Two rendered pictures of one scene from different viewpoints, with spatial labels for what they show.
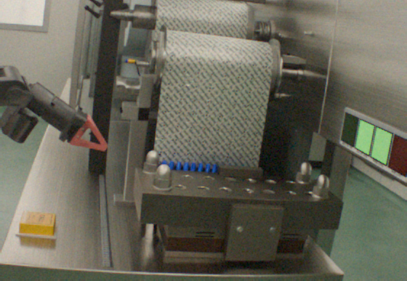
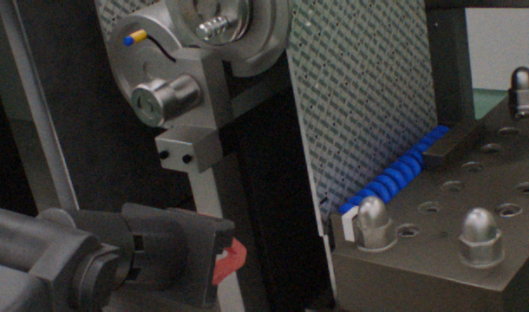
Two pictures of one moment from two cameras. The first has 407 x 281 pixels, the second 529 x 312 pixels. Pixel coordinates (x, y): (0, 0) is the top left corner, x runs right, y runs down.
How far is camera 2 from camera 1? 0.76 m
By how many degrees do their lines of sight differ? 35
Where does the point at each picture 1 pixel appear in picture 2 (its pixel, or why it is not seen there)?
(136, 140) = (231, 200)
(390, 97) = not seen: outside the picture
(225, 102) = (378, 29)
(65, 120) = (179, 256)
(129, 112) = (206, 150)
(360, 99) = not seen: outside the picture
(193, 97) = (339, 49)
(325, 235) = not seen: hidden behind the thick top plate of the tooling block
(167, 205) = (527, 281)
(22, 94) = (113, 267)
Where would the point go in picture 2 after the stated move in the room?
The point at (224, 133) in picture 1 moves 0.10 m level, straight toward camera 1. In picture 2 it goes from (391, 91) to (466, 108)
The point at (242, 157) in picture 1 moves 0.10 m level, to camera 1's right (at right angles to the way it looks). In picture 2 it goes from (418, 117) to (476, 86)
